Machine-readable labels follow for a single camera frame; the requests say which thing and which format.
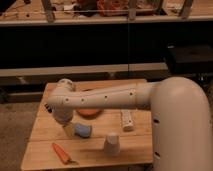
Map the orange pepper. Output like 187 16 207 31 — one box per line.
52 143 74 164

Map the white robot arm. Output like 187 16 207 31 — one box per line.
47 77 213 171

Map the orange ceramic bowl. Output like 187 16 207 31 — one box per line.
76 109 101 118

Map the blue sponge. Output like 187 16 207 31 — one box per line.
74 123 92 138

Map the black striped box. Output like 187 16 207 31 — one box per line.
44 104 52 113

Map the wooden table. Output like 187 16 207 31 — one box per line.
20 78 158 171

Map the white paper cup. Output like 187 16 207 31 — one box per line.
104 132 120 156

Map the white tube bottle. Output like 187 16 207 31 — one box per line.
121 109 134 131

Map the black box on right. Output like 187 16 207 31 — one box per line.
165 45 213 74

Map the long shelf rail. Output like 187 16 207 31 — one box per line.
0 62 168 77

